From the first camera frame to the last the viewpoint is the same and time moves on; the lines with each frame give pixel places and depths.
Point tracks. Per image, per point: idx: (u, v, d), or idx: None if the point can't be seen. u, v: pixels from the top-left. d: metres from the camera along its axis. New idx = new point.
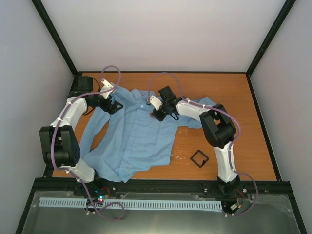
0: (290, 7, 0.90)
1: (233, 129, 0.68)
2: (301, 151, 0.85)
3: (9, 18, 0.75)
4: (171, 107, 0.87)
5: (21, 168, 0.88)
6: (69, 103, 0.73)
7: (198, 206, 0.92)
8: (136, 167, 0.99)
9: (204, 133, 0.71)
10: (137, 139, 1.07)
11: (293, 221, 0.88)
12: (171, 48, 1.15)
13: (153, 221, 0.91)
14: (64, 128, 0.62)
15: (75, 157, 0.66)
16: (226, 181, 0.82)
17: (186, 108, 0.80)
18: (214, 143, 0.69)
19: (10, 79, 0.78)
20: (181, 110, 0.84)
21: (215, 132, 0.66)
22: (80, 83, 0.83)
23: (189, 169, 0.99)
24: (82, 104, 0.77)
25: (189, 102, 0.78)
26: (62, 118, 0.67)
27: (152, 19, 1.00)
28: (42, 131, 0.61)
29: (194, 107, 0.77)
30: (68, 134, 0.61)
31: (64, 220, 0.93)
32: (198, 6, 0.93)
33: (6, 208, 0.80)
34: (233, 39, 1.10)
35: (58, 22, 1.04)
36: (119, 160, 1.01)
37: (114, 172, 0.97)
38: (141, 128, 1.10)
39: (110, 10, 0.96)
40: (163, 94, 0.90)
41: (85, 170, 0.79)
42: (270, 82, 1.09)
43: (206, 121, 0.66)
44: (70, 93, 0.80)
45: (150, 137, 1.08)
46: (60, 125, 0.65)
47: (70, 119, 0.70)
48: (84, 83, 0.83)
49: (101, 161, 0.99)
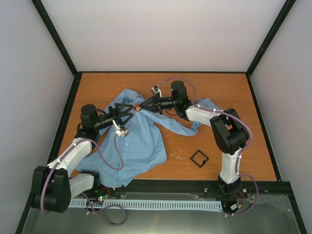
0: (290, 7, 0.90)
1: (245, 134, 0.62)
2: (302, 151, 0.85)
3: (9, 17, 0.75)
4: (181, 114, 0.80)
5: (22, 169, 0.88)
6: (74, 144, 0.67)
7: (198, 206, 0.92)
8: (135, 170, 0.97)
9: (215, 139, 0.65)
10: (133, 144, 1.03)
11: (293, 221, 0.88)
12: (172, 47, 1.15)
13: (153, 220, 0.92)
14: (58, 172, 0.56)
15: (64, 204, 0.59)
16: (228, 182, 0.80)
17: (196, 115, 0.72)
18: (226, 149, 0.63)
19: (10, 79, 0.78)
20: (190, 115, 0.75)
21: (226, 137, 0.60)
22: (83, 122, 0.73)
23: (189, 169, 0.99)
24: (87, 146, 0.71)
25: (200, 107, 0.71)
26: (61, 160, 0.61)
27: (152, 19, 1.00)
28: (36, 171, 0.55)
29: (204, 111, 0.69)
30: (62, 179, 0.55)
31: (65, 220, 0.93)
32: (198, 6, 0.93)
33: (7, 209, 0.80)
34: (234, 39, 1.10)
35: (58, 22, 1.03)
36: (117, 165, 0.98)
37: (112, 178, 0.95)
38: (137, 131, 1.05)
39: (110, 10, 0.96)
40: (177, 92, 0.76)
41: (81, 187, 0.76)
42: (270, 82, 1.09)
43: (218, 126, 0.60)
44: (78, 133, 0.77)
45: (146, 140, 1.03)
46: (57, 167, 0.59)
47: (69, 162, 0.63)
48: (88, 124, 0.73)
49: (98, 167, 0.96)
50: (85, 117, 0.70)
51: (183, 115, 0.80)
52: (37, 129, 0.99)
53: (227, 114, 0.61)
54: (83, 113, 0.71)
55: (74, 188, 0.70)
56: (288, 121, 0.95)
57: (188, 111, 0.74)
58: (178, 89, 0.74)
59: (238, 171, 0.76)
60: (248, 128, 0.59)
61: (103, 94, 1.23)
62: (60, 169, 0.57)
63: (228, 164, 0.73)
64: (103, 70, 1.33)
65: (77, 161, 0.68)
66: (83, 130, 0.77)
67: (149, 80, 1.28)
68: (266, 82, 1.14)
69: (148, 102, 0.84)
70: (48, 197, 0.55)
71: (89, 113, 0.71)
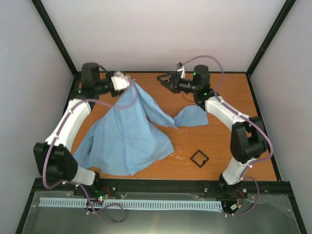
0: (290, 7, 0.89)
1: (264, 147, 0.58)
2: (302, 151, 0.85)
3: (9, 17, 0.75)
4: (199, 102, 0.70)
5: (21, 169, 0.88)
6: (69, 111, 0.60)
7: (198, 206, 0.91)
8: (141, 157, 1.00)
9: (231, 144, 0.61)
10: (133, 131, 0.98)
11: (293, 221, 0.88)
12: (172, 47, 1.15)
13: (153, 221, 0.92)
14: (58, 149, 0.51)
15: (71, 172, 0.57)
16: (230, 183, 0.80)
17: (216, 110, 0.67)
18: (239, 159, 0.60)
19: (10, 80, 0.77)
20: (208, 108, 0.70)
21: (245, 146, 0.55)
22: (83, 76, 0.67)
23: (189, 169, 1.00)
24: (85, 109, 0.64)
25: (223, 103, 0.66)
26: (58, 134, 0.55)
27: (151, 19, 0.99)
28: (35, 148, 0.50)
29: (227, 111, 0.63)
30: (64, 156, 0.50)
31: (65, 220, 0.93)
32: (198, 6, 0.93)
33: (6, 209, 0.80)
34: (234, 39, 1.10)
35: (58, 22, 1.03)
36: (123, 154, 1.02)
37: (122, 166, 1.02)
38: (129, 112, 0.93)
39: (109, 10, 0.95)
40: (199, 78, 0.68)
41: (84, 176, 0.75)
42: (270, 82, 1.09)
43: (239, 134, 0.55)
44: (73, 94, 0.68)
45: (142, 122, 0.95)
46: (56, 142, 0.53)
47: (69, 134, 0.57)
48: (88, 79, 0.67)
49: (105, 158, 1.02)
50: (87, 68, 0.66)
51: (201, 104, 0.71)
52: (37, 129, 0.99)
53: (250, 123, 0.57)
54: (83, 68, 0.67)
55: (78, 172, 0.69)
56: (288, 121, 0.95)
57: (209, 100, 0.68)
58: (201, 74, 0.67)
59: (242, 176, 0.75)
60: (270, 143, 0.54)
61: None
62: (60, 146, 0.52)
63: (236, 169, 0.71)
64: (102, 70, 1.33)
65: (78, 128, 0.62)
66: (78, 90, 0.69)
67: (149, 80, 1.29)
68: (266, 82, 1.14)
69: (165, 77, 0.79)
70: (52, 170, 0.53)
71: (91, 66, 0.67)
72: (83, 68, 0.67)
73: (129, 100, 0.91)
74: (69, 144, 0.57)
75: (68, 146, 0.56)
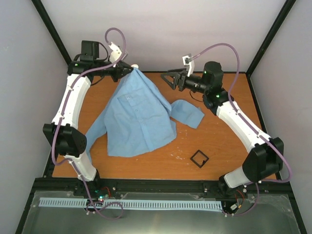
0: (289, 7, 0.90)
1: (279, 167, 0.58)
2: (302, 151, 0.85)
3: (9, 18, 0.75)
4: (210, 103, 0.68)
5: (21, 168, 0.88)
6: (70, 88, 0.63)
7: (198, 206, 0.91)
8: (159, 132, 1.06)
9: (245, 162, 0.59)
10: (145, 110, 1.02)
11: (293, 221, 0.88)
12: (172, 47, 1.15)
13: (153, 221, 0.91)
14: (66, 128, 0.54)
15: (82, 147, 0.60)
16: (230, 186, 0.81)
17: (231, 120, 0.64)
18: (250, 175, 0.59)
19: (10, 80, 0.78)
20: (221, 114, 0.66)
21: (261, 170, 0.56)
22: (83, 49, 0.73)
23: (189, 169, 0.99)
24: (84, 85, 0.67)
25: (239, 113, 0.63)
26: (63, 114, 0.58)
27: (151, 20, 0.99)
28: (44, 129, 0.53)
29: (244, 125, 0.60)
30: (72, 134, 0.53)
31: (65, 220, 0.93)
32: (198, 7, 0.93)
33: (6, 209, 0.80)
34: (233, 39, 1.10)
35: (58, 23, 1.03)
36: (141, 135, 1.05)
37: (143, 146, 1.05)
38: (136, 93, 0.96)
39: (109, 11, 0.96)
40: (211, 76, 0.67)
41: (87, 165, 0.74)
42: (270, 82, 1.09)
43: (259, 163, 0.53)
44: (70, 65, 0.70)
45: (151, 98, 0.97)
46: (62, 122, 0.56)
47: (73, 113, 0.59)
48: (87, 52, 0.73)
49: (125, 144, 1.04)
50: (87, 42, 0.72)
51: (212, 106, 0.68)
52: (36, 129, 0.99)
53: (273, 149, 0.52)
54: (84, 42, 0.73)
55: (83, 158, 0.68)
56: (288, 121, 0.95)
57: (224, 105, 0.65)
58: (213, 73, 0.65)
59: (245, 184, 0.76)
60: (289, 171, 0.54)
61: (106, 86, 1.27)
62: (67, 126, 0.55)
63: (241, 178, 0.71)
64: None
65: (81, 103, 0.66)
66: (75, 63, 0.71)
67: (149, 80, 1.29)
68: (266, 82, 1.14)
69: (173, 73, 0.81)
70: (64, 145, 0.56)
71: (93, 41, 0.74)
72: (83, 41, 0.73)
73: (133, 83, 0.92)
74: (76, 121, 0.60)
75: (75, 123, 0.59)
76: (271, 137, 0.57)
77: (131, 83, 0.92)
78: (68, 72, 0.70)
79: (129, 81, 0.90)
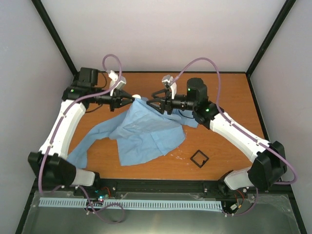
0: (290, 7, 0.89)
1: (284, 171, 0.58)
2: (302, 151, 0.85)
3: (9, 18, 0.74)
4: (202, 118, 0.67)
5: (21, 168, 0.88)
6: (62, 115, 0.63)
7: (198, 206, 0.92)
8: (167, 135, 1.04)
9: (250, 173, 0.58)
10: (153, 125, 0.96)
11: (293, 221, 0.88)
12: (172, 47, 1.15)
13: (153, 220, 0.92)
14: (54, 158, 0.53)
15: (69, 178, 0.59)
16: (232, 188, 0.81)
17: (227, 132, 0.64)
18: (259, 185, 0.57)
19: (10, 81, 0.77)
20: (215, 127, 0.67)
21: (269, 179, 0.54)
22: (81, 76, 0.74)
23: (189, 169, 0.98)
24: (79, 111, 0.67)
25: (233, 124, 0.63)
26: (51, 143, 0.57)
27: (151, 19, 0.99)
28: (29, 158, 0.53)
29: (242, 135, 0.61)
30: (59, 165, 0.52)
31: (65, 220, 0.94)
32: (199, 6, 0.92)
33: (6, 209, 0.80)
34: (234, 39, 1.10)
35: (58, 23, 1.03)
36: (152, 141, 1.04)
37: (157, 150, 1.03)
38: (142, 121, 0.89)
39: (110, 11, 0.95)
40: (196, 93, 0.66)
41: (82, 179, 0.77)
42: (271, 83, 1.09)
43: (266, 170, 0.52)
44: (66, 90, 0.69)
45: (160, 119, 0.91)
46: (50, 151, 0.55)
47: (63, 142, 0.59)
48: (86, 78, 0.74)
49: (140, 151, 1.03)
50: (87, 68, 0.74)
51: (204, 121, 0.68)
52: (36, 129, 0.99)
53: (275, 154, 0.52)
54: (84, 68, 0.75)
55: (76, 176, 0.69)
56: (288, 121, 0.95)
57: (216, 118, 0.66)
58: (197, 89, 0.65)
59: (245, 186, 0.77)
60: (295, 172, 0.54)
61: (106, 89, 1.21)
62: (54, 155, 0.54)
63: (240, 177, 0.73)
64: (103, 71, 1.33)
65: (73, 130, 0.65)
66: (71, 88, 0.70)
67: (148, 80, 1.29)
68: (266, 82, 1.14)
69: (157, 100, 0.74)
70: (50, 177, 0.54)
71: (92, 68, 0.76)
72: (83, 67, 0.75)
73: (138, 112, 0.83)
74: (65, 150, 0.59)
75: (65, 152, 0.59)
76: (270, 143, 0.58)
77: (135, 112, 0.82)
78: (63, 99, 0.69)
79: (132, 110, 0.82)
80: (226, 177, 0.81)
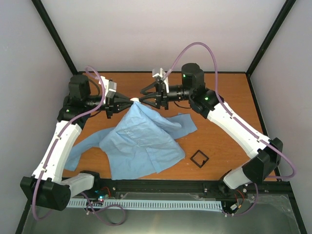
0: (290, 7, 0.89)
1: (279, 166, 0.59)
2: (301, 151, 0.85)
3: (9, 18, 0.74)
4: (200, 107, 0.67)
5: (21, 168, 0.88)
6: (57, 137, 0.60)
7: (198, 206, 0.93)
8: (162, 152, 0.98)
9: (245, 167, 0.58)
10: (148, 139, 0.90)
11: (293, 221, 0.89)
12: (173, 47, 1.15)
13: (153, 221, 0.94)
14: (47, 183, 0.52)
15: (64, 201, 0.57)
16: (232, 187, 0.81)
17: (226, 124, 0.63)
18: (253, 179, 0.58)
19: (10, 81, 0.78)
20: (213, 118, 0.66)
21: (265, 174, 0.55)
22: (71, 92, 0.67)
23: (189, 169, 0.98)
24: (75, 132, 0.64)
25: (234, 118, 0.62)
26: (45, 167, 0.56)
27: (152, 19, 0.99)
28: (22, 183, 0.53)
29: (243, 130, 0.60)
30: (52, 191, 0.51)
31: (66, 220, 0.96)
32: (199, 6, 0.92)
33: (7, 209, 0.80)
34: (234, 39, 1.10)
35: (58, 22, 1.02)
36: (146, 156, 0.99)
37: (150, 165, 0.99)
38: (137, 129, 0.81)
39: (110, 11, 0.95)
40: (192, 78, 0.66)
41: (80, 187, 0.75)
42: (271, 83, 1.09)
43: (264, 166, 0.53)
44: (61, 111, 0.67)
45: (157, 131, 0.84)
46: (43, 176, 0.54)
47: (57, 165, 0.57)
48: (76, 94, 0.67)
49: (131, 165, 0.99)
50: (74, 85, 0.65)
51: (202, 109, 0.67)
52: (36, 129, 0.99)
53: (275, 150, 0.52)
54: (71, 82, 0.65)
55: (73, 187, 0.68)
56: (288, 121, 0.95)
57: (216, 108, 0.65)
58: (193, 74, 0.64)
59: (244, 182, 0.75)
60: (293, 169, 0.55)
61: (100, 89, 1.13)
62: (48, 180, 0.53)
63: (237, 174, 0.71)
64: (103, 71, 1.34)
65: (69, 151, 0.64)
66: (67, 107, 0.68)
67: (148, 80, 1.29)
68: (266, 82, 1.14)
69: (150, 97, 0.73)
70: (43, 201, 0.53)
71: (79, 83, 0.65)
72: (69, 83, 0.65)
73: (133, 119, 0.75)
74: (59, 173, 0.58)
75: (59, 176, 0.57)
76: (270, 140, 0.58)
77: (131, 118, 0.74)
78: (58, 119, 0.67)
79: (129, 116, 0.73)
80: (226, 177, 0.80)
